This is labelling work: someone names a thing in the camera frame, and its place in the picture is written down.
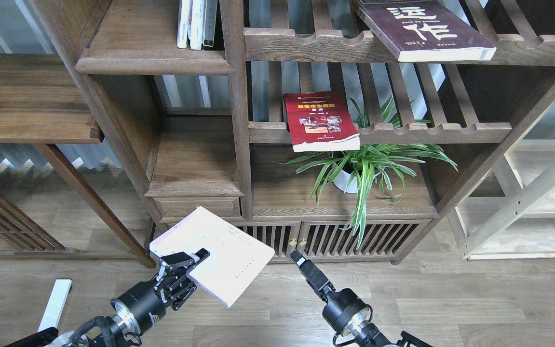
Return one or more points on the white upright book middle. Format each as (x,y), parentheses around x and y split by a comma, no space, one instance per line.
(195,35)

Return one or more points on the red paperback book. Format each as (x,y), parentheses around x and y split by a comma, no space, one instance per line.
(320,121)

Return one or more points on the dark wooden bookshelf cabinet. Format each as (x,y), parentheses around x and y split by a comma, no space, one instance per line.
(208,128)

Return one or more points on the green spider plant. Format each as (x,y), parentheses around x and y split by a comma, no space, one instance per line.
(381,164)

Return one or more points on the dark wooden side table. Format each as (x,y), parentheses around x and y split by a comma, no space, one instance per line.
(41,106)

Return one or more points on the dark green upright book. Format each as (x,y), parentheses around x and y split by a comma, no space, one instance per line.
(209,23)

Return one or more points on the white upright book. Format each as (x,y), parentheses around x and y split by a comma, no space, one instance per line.
(184,22)
(195,35)

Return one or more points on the white plant pot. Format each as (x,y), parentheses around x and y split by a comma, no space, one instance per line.
(345,182)

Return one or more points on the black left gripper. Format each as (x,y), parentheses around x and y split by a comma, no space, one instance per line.
(145,304)

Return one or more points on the pale lavender paperback book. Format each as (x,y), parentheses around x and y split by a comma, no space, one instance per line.
(235,259)

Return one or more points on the white metal leg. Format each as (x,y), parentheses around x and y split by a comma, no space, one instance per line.
(55,306)

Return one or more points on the maroon book with white characters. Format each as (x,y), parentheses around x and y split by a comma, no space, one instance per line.
(423,31)

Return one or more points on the white upright book left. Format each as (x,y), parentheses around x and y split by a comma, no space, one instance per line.
(184,22)

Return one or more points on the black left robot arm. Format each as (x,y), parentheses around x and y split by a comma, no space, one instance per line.
(100,331)

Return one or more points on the light wooden shelf rack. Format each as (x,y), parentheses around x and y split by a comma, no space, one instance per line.
(511,214)

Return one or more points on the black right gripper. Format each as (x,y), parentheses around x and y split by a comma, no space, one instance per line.
(344,311)

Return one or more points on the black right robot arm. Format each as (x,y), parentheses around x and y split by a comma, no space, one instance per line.
(370,336)

